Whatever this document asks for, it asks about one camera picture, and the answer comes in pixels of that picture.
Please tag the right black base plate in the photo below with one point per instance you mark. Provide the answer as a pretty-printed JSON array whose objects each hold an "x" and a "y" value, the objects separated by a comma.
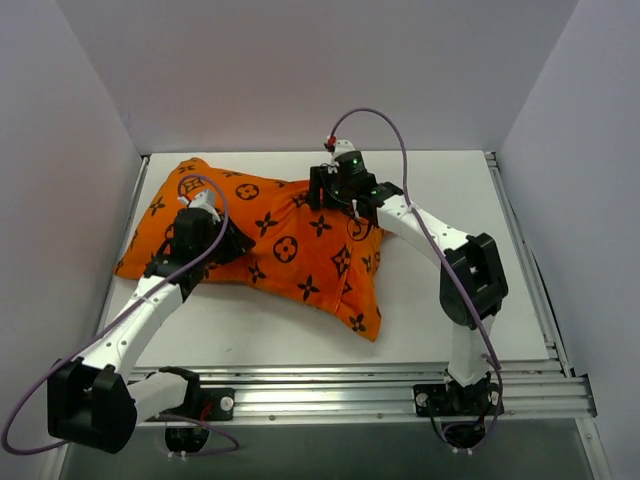
[{"x": 453, "y": 400}]

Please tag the orange patterned pillowcase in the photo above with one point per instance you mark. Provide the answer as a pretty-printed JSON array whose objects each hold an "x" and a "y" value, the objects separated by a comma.
[{"x": 324, "y": 259}]

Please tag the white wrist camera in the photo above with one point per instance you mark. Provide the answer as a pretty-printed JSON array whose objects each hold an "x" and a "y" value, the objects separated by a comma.
[
  {"x": 337, "y": 147},
  {"x": 204, "y": 200}
]

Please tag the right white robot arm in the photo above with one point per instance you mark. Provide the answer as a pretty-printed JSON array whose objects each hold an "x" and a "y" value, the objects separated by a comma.
[{"x": 472, "y": 283}]

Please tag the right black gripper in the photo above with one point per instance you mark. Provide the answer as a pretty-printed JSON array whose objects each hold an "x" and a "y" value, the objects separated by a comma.
[{"x": 316, "y": 187}]

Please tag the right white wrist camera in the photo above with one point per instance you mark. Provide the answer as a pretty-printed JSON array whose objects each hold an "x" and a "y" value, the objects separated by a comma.
[{"x": 337, "y": 147}]

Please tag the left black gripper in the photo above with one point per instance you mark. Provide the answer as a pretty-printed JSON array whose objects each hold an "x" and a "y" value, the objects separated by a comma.
[{"x": 232, "y": 242}]

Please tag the aluminium frame rail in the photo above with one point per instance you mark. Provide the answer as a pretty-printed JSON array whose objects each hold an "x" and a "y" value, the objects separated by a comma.
[{"x": 305, "y": 396}]

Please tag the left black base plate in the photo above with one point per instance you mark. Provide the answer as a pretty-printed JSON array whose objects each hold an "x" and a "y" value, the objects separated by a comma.
[{"x": 207, "y": 404}]

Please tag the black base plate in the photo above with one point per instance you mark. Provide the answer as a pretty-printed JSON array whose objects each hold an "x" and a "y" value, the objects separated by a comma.
[
  {"x": 207, "y": 404},
  {"x": 453, "y": 400}
]

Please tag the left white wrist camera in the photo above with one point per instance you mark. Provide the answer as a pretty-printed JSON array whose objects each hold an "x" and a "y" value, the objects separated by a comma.
[{"x": 204, "y": 200}]

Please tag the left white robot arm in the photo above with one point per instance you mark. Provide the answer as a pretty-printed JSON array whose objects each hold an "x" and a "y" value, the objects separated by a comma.
[{"x": 90, "y": 399}]

